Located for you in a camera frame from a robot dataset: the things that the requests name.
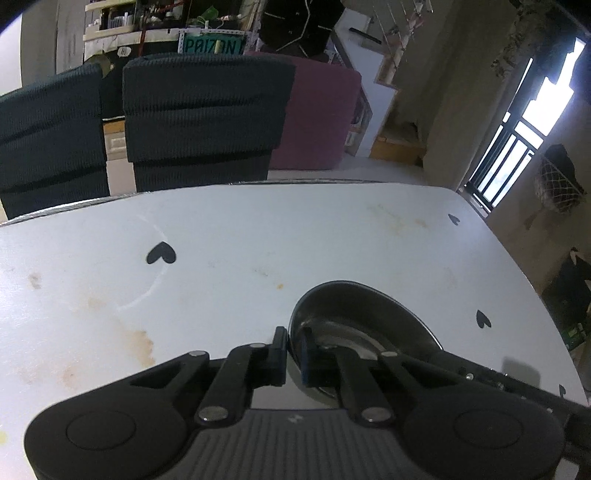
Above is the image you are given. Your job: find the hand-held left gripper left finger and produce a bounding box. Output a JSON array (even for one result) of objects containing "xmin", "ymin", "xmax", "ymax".
[{"xmin": 115, "ymin": 326, "xmax": 290, "ymax": 426}]

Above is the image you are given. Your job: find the dark bin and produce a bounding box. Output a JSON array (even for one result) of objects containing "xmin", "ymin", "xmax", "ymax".
[{"xmin": 544, "ymin": 248, "xmax": 591, "ymax": 354}]

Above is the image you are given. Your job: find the cluttered storage shelf rack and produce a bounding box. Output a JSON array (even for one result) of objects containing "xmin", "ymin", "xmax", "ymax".
[{"xmin": 83, "ymin": 0, "xmax": 264, "ymax": 56}]

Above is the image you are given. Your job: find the net basket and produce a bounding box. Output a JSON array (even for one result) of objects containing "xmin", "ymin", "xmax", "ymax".
[{"xmin": 533, "ymin": 144, "xmax": 588, "ymax": 214}]

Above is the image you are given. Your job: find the dark blue chair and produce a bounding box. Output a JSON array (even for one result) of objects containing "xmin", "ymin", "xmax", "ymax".
[
  {"xmin": 0, "ymin": 62, "xmax": 112, "ymax": 220},
  {"xmin": 122, "ymin": 52, "xmax": 297, "ymax": 193}
]

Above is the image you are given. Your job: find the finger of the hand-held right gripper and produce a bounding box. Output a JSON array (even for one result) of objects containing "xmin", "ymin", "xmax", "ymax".
[{"xmin": 429, "ymin": 351, "xmax": 573, "ymax": 414}]

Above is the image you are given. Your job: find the black vest white trim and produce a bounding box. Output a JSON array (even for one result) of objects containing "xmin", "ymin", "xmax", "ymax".
[{"xmin": 259, "ymin": 0, "xmax": 347, "ymax": 61}]

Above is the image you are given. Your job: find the dark floral curtain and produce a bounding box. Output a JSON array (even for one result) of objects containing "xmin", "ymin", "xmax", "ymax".
[{"xmin": 489, "ymin": 0, "xmax": 578, "ymax": 81}]

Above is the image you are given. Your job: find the oval steel bowl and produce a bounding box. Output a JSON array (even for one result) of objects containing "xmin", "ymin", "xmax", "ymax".
[{"xmin": 288, "ymin": 281, "xmax": 445, "ymax": 403}]

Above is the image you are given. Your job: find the stair railing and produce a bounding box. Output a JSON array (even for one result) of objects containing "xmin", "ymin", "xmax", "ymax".
[{"xmin": 348, "ymin": 0, "xmax": 437, "ymax": 88}]

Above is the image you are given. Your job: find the green licence plate sign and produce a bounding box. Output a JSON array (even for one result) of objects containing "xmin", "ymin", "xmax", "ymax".
[{"xmin": 178, "ymin": 28, "xmax": 245, "ymax": 57}]

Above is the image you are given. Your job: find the maroon sofa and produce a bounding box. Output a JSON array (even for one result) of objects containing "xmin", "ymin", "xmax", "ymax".
[{"xmin": 245, "ymin": 51, "xmax": 363, "ymax": 171}]

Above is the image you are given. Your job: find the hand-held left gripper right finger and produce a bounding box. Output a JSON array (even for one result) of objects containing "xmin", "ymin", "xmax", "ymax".
[{"xmin": 300, "ymin": 325, "xmax": 467, "ymax": 426}]

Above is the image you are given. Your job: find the black window grille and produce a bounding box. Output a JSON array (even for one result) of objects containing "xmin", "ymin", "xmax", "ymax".
[{"xmin": 464, "ymin": 108, "xmax": 541, "ymax": 215}]

